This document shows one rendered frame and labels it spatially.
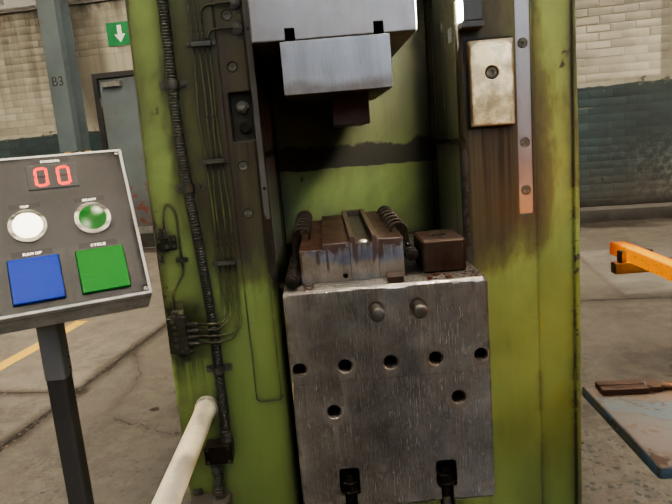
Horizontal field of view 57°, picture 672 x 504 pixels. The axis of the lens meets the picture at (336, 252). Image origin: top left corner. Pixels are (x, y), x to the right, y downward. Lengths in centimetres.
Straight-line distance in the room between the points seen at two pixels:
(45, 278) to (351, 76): 62
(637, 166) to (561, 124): 609
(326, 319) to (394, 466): 33
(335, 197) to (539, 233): 55
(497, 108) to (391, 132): 40
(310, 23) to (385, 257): 45
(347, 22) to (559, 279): 71
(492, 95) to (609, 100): 607
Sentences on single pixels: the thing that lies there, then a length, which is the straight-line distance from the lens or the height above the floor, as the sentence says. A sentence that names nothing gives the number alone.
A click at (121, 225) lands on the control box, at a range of 112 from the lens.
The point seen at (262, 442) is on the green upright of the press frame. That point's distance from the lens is 148.
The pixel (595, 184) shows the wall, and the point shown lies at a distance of 739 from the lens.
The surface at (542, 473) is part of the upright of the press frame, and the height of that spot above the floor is 38.
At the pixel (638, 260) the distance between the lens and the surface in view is 118.
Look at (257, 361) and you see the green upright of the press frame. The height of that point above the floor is 71.
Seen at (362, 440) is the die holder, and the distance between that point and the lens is 125.
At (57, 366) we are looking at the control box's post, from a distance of 123.
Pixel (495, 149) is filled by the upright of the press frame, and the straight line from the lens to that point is 135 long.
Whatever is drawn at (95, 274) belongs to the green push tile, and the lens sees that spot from 108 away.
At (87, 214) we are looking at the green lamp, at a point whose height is 110.
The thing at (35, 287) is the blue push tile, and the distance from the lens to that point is 107.
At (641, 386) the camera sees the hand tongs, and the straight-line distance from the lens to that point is 130.
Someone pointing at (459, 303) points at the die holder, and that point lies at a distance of 117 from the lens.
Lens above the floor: 119
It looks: 11 degrees down
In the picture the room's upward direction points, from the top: 5 degrees counter-clockwise
